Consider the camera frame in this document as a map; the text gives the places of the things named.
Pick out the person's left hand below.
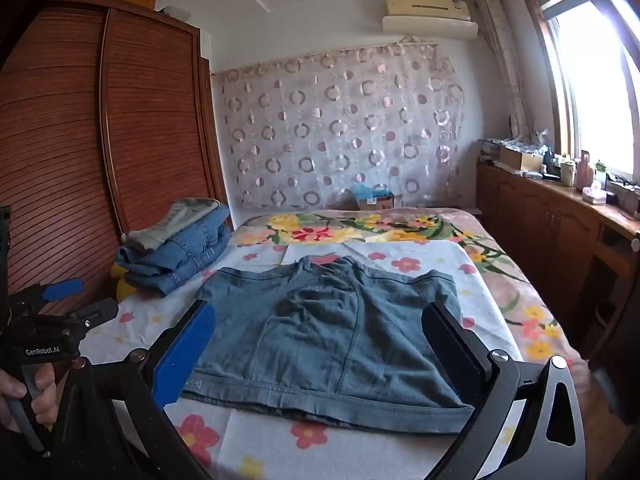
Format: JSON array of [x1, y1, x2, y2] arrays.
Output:
[[0, 361, 59, 433]]

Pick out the long wooden cabinet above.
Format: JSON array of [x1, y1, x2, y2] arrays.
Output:
[[475, 160, 640, 421]]

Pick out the blue plastic bag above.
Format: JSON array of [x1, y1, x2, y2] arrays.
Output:
[[352, 183, 393, 201]]

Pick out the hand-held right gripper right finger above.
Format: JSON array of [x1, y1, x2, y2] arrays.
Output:
[[421, 301, 587, 480]]

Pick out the wooden framed window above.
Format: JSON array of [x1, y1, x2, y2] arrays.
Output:
[[517, 0, 640, 196]]

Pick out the folded blue jeans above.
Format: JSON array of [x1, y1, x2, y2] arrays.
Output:
[[116, 205, 233, 297]]

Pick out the small cardboard box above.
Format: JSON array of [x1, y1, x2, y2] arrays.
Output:
[[357, 192, 396, 211]]

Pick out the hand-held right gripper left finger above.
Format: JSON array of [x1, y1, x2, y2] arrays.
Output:
[[55, 299, 217, 480]]

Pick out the pink floral blanket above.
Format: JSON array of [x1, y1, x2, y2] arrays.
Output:
[[232, 207, 588, 376]]

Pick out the white flower-print bed sheet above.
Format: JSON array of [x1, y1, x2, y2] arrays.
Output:
[[75, 240, 531, 480]]

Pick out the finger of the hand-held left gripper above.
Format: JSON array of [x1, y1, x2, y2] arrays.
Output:
[[10, 278, 84, 307], [64, 298, 120, 335]]

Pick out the pink bottle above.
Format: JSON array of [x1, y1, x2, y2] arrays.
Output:
[[577, 152, 596, 191]]

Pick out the cream wall air conditioner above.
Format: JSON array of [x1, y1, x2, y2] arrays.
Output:
[[382, 0, 478, 38]]

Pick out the folded grey-green pants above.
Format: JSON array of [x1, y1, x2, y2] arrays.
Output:
[[121, 198, 221, 253]]

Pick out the pale window curtain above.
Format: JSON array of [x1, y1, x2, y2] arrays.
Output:
[[475, 0, 531, 136]]

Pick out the yellow soft item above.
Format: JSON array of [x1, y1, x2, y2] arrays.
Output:
[[111, 264, 132, 302]]

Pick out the pink circle-patterned wall cloth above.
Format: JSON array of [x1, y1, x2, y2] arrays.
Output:
[[212, 40, 466, 211]]

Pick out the grey-blue pants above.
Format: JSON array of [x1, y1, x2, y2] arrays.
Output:
[[181, 254, 476, 435]]

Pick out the brown slatted wooden wardrobe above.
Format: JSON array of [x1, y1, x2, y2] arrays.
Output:
[[0, 0, 233, 321]]

